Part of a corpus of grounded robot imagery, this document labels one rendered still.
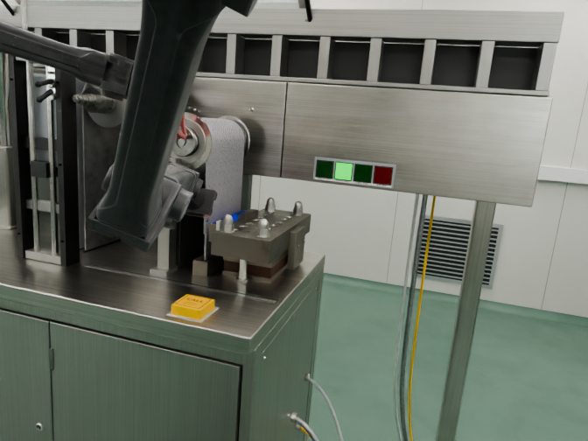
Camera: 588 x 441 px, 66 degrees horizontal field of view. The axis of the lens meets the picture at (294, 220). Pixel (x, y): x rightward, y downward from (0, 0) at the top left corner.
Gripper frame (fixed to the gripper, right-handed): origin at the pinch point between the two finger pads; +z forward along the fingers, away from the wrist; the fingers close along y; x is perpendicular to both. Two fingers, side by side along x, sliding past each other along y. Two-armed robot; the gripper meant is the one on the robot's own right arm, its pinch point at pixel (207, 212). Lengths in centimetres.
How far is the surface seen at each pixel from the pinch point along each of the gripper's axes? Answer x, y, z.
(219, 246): -8.9, 6.3, -1.2
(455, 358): -19, 72, 66
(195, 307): -26.3, 11.9, -16.7
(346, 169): 26.1, 30.7, 19.8
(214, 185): 7.6, 0.3, -1.2
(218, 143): 17.6, 0.3, -5.9
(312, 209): 93, -35, 251
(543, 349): 10, 142, 229
